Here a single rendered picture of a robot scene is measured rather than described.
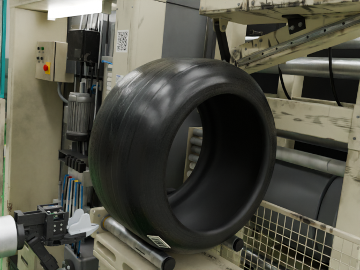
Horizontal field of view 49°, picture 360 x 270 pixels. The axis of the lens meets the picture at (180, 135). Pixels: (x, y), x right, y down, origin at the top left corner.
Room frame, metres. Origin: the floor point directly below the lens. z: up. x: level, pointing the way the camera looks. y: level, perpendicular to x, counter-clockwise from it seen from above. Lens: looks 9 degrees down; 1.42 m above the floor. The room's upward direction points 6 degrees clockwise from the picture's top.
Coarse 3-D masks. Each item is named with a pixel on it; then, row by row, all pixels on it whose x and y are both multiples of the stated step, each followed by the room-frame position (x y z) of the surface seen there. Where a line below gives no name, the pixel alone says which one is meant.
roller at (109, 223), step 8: (104, 224) 1.25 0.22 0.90; (112, 224) 1.23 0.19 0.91; (120, 224) 1.21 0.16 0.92; (112, 232) 1.22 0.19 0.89; (120, 232) 1.18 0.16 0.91; (128, 232) 1.16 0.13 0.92; (128, 240) 1.14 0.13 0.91; (136, 240) 1.12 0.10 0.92; (136, 248) 1.10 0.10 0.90; (144, 248) 1.08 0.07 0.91; (152, 248) 1.07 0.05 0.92; (144, 256) 1.07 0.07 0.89; (152, 256) 1.04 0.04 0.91; (160, 256) 1.03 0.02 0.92; (168, 256) 1.02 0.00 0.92; (160, 264) 1.01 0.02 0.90; (168, 264) 1.01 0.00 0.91
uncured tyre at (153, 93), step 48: (144, 96) 1.00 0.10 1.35; (192, 96) 1.01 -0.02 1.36; (240, 96) 1.14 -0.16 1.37; (96, 144) 1.06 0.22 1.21; (144, 144) 0.94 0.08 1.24; (240, 144) 1.40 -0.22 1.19; (96, 192) 1.10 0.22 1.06; (144, 192) 0.94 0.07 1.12; (192, 192) 1.40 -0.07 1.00; (240, 192) 1.33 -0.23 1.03; (144, 240) 1.03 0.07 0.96; (192, 240) 1.04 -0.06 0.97
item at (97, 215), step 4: (92, 208) 1.27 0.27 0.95; (96, 208) 1.27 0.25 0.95; (100, 208) 1.27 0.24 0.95; (104, 208) 1.27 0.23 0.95; (92, 212) 1.25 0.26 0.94; (96, 212) 1.25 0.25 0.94; (100, 212) 1.26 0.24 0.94; (104, 212) 1.27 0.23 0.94; (92, 216) 1.25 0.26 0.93; (96, 216) 1.25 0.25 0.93; (100, 216) 1.26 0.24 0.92; (104, 216) 1.27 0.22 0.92; (92, 220) 1.25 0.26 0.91; (96, 220) 1.25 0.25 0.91; (100, 220) 1.26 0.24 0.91; (100, 224) 1.26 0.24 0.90; (100, 228) 1.26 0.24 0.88; (104, 228) 1.27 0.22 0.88; (96, 232) 1.25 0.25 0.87; (100, 232) 1.26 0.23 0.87; (92, 236) 1.25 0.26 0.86
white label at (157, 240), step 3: (150, 237) 0.98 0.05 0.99; (153, 237) 0.98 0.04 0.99; (156, 237) 0.97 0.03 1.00; (159, 237) 0.96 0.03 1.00; (153, 240) 0.99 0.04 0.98; (156, 240) 0.98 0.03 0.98; (159, 240) 0.97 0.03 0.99; (162, 240) 0.97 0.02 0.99; (156, 243) 1.00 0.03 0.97; (159, 243) 0.99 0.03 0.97; (162, 243) 0.98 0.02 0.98; (165, 243) 0.98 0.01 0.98; (159, 246) 1.01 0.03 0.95; (162, 246) 1.00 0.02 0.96; (165, 246) 0.99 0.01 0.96; (168, 246) 0.99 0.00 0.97
